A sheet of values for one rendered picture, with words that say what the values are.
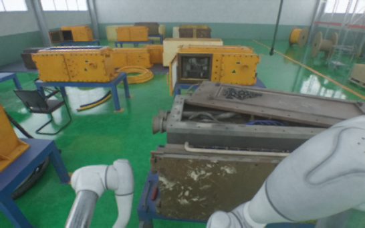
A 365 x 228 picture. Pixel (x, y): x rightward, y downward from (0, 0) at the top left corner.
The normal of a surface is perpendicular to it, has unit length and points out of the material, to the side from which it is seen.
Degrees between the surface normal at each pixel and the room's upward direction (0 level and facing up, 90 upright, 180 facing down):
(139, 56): 90
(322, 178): 77
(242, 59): 90
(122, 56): 90
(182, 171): 90
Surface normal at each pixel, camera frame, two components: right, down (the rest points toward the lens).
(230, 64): -0.07, 0.49
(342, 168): -0.75, 0.07
